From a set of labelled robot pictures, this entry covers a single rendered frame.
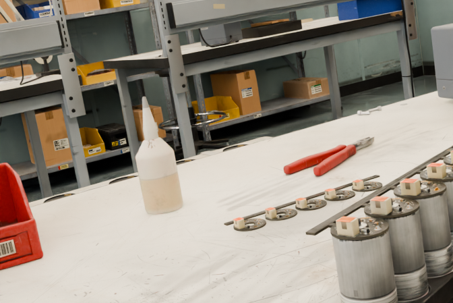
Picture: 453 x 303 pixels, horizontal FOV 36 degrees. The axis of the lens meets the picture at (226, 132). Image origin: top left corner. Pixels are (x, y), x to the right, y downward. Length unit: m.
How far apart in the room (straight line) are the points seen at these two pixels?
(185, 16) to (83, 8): 1.73
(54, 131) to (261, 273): 4.00
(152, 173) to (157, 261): 0.12
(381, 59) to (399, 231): 6.02
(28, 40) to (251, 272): 2.21
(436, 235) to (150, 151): 0.31
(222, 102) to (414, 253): 4.78
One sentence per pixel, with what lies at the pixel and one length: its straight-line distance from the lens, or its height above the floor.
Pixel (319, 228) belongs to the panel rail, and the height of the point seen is 0.81.
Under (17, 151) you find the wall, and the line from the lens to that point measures 4.80.
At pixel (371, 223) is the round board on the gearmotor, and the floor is 0.81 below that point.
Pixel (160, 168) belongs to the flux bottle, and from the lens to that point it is 0.59.
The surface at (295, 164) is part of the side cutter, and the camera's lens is 0.66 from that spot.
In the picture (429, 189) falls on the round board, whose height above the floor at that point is 0.81.
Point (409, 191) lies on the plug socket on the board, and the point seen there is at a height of 0.81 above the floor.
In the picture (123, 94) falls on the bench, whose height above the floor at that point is 0.57.
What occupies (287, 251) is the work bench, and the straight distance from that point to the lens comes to 0.47.
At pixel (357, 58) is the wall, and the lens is 6.14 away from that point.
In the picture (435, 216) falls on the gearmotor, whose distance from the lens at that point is 0.35.
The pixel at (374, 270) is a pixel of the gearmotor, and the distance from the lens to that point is 0.30.
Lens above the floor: 0.91
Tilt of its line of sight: 10 degrees down
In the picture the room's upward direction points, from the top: 9 degrees counter-clockwise
